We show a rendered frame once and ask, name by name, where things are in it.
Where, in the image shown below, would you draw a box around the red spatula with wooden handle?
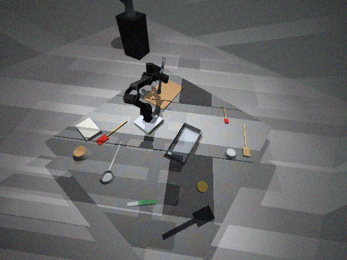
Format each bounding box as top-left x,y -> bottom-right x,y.
96,121 -> 127,145

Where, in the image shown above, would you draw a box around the yellow round disc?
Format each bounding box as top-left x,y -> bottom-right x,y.
197,181 -> 208,192

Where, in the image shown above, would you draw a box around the light wooden board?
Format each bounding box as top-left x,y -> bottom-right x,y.
143,80 -> 184,110

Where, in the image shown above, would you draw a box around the white short cylinder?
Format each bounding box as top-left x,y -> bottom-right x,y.
225,148 -> 235,158

